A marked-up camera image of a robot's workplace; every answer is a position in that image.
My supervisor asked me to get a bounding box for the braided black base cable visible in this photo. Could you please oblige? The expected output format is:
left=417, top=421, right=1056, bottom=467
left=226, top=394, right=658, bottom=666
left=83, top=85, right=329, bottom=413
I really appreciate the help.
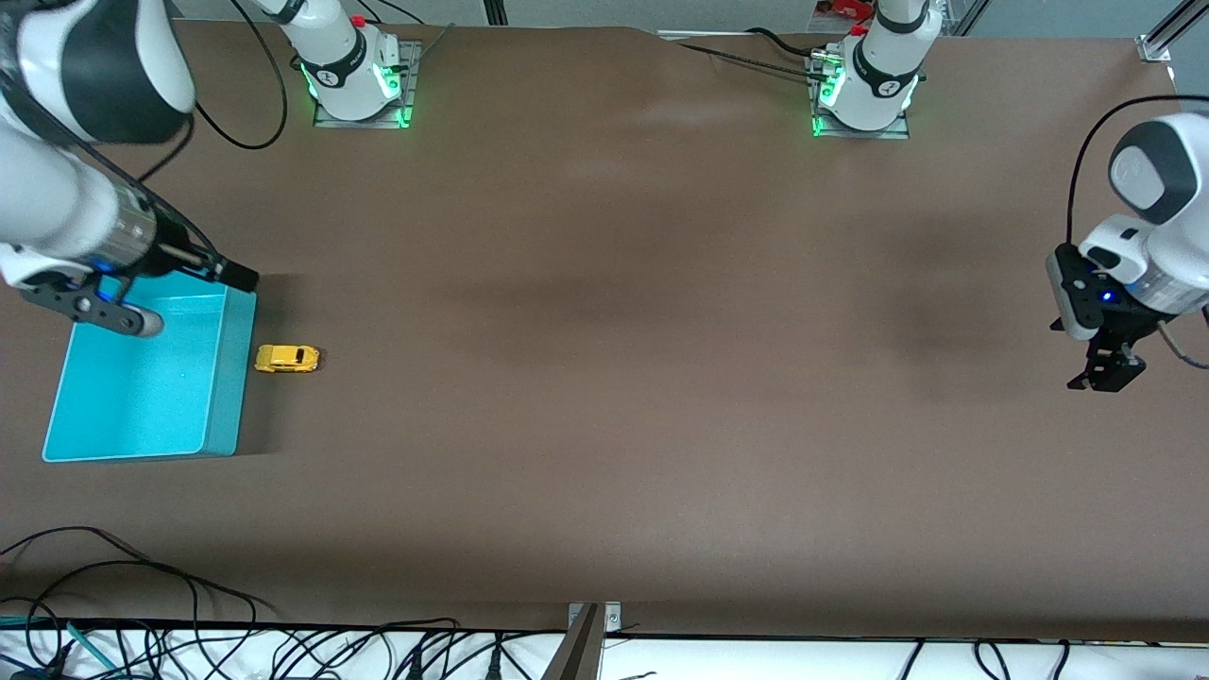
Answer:
left=676, top=42, right=819, bottom=78

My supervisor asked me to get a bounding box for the yellow beetle toy car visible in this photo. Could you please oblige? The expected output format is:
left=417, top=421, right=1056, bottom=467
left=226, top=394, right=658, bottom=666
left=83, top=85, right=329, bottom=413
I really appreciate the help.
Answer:
left=254, top=344, right=322, bottom=375

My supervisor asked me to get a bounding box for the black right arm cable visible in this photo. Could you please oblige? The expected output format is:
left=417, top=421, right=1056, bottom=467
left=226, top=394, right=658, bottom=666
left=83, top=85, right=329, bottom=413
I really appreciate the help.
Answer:
left=192, top=0, right=289, bottom=151

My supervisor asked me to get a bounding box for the teal cable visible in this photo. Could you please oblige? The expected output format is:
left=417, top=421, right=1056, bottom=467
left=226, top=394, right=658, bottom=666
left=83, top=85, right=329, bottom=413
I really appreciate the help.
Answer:
left=64, top=620, right=120, bottom=675

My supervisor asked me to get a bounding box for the long looped black cable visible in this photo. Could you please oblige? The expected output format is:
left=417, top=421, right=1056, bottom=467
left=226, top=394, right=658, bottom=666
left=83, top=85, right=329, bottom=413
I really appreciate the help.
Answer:
left=0, top=526, right=277, bottom=629

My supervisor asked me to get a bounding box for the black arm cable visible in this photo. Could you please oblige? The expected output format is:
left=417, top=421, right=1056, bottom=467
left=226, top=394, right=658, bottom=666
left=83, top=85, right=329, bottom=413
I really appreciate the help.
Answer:
left=192, top=0, right=289, bottom=151
left=1066, top=93, right=1209, bottom=251

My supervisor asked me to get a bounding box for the teal plastic bin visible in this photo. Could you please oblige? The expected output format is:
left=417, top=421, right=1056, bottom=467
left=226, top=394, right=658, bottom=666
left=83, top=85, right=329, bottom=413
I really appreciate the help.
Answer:
left=42, top=274, right=258, bottom=464

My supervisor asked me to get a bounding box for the black base power cable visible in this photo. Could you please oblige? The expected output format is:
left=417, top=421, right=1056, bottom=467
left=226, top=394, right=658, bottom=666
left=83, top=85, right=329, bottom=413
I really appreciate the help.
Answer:
left=744, top=26, right=825, bottom=60

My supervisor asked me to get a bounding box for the grey metal bar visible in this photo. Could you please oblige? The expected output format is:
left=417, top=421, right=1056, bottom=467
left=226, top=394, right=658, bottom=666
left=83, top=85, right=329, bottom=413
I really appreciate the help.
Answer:
left=542, top=604, right=605, bottom=680

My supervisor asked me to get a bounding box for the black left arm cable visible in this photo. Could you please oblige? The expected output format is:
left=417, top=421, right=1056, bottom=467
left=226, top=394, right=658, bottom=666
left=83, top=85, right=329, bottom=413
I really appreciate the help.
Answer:
left=1066, top=93, right=1209, bottom=251

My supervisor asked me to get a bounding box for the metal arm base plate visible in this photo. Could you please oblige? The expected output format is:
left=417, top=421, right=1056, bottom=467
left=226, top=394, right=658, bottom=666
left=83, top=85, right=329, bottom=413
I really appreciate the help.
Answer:
left=314, top=40, right=422, bottom=129
left=809, top=52, right=912, bottom=141

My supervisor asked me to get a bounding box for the silver metal bracket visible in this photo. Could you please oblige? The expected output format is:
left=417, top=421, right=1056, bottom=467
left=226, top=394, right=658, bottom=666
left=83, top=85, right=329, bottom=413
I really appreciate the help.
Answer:
left=568, top=602, right=623, bottom=634

